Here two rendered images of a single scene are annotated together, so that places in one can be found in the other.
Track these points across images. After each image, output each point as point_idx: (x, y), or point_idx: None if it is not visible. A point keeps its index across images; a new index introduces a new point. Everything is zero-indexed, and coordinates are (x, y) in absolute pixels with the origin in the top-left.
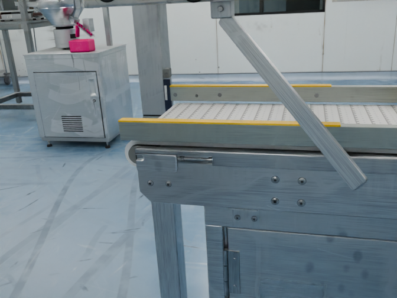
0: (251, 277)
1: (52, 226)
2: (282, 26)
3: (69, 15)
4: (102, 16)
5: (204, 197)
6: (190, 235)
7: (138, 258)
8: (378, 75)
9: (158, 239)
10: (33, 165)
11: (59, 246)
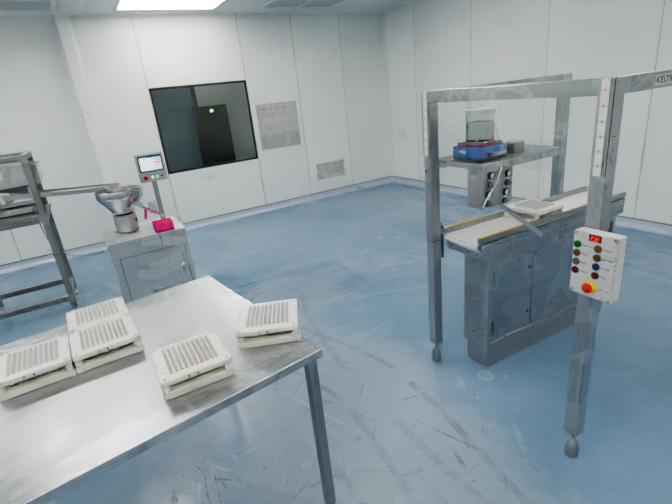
0: (497, 278)
1: None
2: (228, 174)
3: (135, 201)
4: None
5: (496, 254)
6: (351, 320)
7: (346, 340)
8: (304, 199)
9: (435, 292)
10: None
11: None
